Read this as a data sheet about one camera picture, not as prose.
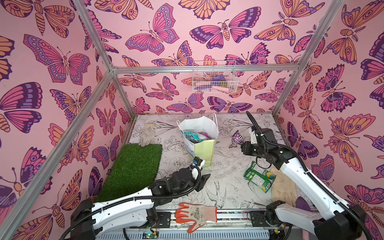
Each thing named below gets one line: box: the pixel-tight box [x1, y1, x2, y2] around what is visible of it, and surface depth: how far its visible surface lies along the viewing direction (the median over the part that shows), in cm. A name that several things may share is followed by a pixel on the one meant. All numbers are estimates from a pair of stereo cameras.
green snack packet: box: [243, 161, 276, 194], surface depth 86 cm
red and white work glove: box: [175, 202, 218, 233], surface depth 76 cm
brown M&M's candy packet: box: [232, 130, 245, 144], surface depth 78 cm
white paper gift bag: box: [176, 113, 219, 168], surface depth 83 cm
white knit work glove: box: [138, 123, 156, 147], surface depth 111 cm
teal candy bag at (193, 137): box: [180, 130, 210, 144], surface depth 80 cm
